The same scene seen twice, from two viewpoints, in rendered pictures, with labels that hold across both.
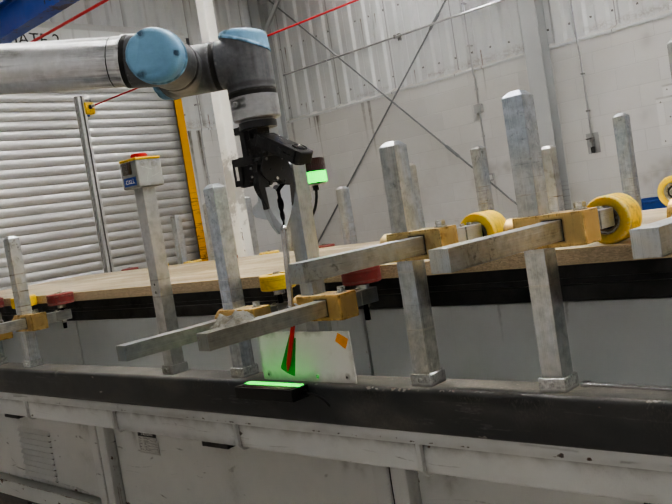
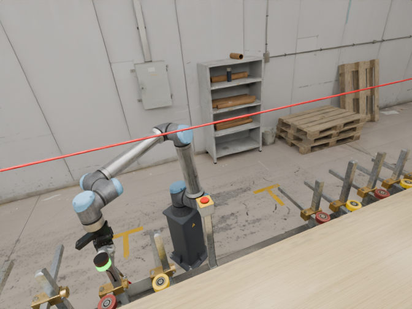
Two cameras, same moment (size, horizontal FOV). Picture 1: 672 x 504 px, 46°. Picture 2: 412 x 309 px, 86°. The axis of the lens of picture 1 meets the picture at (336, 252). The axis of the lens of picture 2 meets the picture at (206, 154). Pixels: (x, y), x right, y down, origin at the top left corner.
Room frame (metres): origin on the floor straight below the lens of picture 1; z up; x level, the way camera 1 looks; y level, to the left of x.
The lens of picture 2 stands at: (2.34, -0.30, 1.95)
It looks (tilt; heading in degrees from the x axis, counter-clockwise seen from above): 29 degrees down; 119
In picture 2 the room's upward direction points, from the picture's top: 6 degrees counter-clockwise
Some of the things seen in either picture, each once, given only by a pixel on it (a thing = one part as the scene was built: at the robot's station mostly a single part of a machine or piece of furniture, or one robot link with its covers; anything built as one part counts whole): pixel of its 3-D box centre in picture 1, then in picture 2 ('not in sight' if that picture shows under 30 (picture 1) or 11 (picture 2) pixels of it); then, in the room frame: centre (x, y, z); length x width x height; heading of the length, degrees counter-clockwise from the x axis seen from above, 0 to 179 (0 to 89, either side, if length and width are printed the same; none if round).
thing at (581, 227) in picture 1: (550, 230); not in sight; (1.19, -0.32, 0.95); 0.14 x 0.06 x 0.05; 47
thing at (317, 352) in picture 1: (303, 356); (129, 290); (1.55, 0.10, 0.75); 0.26 x 0.01 x 0.10; 47
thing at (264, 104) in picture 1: (254, 110); (93, 221); (1.49, 0.11, 1.23); 0.10 x 0.09 x 0.05; 137
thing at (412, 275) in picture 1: (412, 278); (61, 302); (1.38, -0.13, 0.89); 0.04 x 0.04 x 0.48; 47
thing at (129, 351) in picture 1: (213, 329); (157, 259); (1.62, 0.27, 0.82); 0.44 x 0.03 x 0.04; 137
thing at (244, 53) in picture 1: (246, 64); (87, 207); (1.49, 0.11, 1.32); 0.10 x 0.09 x 0.12; 84
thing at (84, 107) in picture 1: (101, 202); not in sight; (4.11, 1.16, 1.25); 0.15 x 0.08 x 1.10; 47
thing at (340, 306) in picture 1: (324, 305); (114, 289); (1.54, 0.04, 0.85); 0.14 x 0.06 x 0.05; 47
